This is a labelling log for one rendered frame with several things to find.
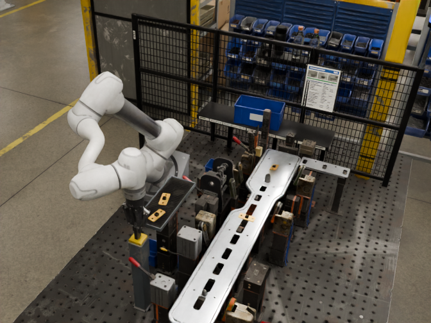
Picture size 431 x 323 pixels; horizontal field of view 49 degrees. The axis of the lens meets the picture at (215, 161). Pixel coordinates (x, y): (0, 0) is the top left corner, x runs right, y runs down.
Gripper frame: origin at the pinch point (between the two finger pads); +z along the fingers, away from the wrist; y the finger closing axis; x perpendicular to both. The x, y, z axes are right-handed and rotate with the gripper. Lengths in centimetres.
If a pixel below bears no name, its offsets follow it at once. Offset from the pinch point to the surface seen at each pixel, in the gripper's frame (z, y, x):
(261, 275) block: 16, 53, 13
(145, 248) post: 8.8, 3.5, 0.2
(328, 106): 0, 50, 150
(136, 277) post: 26.7, -0.7, -2.8
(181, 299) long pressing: 19.0, 26.2, -10.5
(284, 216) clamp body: 15, 51, 53
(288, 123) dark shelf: 16, 28, 146
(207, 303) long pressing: 19.0, 36.7, -7.8
